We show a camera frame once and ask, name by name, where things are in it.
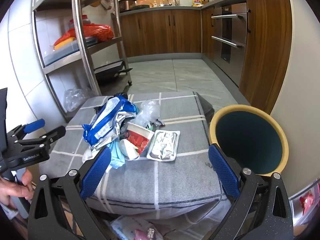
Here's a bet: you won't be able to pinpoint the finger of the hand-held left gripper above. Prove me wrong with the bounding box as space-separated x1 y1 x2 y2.
7 119 46 142
14 126 67 154

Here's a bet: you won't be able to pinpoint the blue face mask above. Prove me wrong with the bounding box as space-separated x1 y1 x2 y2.
107 140 127 170

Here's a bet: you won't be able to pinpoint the grey checked cloth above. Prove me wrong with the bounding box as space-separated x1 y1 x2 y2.
40 91 240 228

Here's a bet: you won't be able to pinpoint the stainless steel oven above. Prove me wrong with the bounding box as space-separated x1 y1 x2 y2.
211 2 248 86

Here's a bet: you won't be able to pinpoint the grey blue storage box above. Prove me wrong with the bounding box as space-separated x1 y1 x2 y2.
42 36 98 66

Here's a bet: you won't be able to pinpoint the red white paper cup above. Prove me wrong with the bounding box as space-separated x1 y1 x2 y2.
119 122 155 160

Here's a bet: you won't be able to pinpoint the white plastic packet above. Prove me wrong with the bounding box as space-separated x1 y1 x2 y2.
110 216 163 240

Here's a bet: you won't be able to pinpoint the clear plastic bags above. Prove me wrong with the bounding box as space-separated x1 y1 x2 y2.
64 87 93 112

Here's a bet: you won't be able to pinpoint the clear storage box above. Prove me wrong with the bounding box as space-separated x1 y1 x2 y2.
287 179 320 233

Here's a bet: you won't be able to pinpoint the yellow rimmed teal trash bin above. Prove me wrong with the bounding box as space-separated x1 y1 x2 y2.
208 104 289 177

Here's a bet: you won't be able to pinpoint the white crumpled paper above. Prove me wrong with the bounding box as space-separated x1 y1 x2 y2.
82 147 101 161

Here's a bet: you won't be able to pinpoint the blue white snack packet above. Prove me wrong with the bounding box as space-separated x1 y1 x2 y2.
82 94 137 151

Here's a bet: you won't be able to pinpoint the red snack packet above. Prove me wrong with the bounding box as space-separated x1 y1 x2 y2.
299 190 314 216

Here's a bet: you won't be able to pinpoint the black pan on shelf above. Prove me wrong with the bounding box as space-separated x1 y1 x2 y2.
94 60 133 81

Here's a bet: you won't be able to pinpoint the person's left hand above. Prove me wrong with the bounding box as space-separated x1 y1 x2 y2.
0 168 34 213

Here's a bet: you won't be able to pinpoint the steel rice cooker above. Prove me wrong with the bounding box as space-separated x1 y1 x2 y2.
119 0 137 12

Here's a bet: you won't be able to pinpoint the crumpled clear plastic bag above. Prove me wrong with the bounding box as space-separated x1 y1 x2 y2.
136 100 161 128

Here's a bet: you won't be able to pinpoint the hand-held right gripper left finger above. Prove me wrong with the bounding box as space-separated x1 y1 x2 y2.
27 146 120 240

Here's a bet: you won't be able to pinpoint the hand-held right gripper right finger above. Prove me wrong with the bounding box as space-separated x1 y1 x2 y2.
208 144 294 240

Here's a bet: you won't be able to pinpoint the stainless steel shelf rack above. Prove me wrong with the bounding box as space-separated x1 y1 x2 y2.
31 0 133 123

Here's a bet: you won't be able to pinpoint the yellow orange item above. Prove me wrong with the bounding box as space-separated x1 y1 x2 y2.
54 37 75 51

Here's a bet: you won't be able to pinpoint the red plastic bag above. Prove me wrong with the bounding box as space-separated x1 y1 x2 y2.
54 24 115 47

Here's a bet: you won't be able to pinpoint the wooden kitchen cabinets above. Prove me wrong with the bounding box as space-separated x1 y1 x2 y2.
120 0 293 115

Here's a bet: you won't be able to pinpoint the red lidded jar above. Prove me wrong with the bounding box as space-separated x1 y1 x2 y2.
69 15 90 30

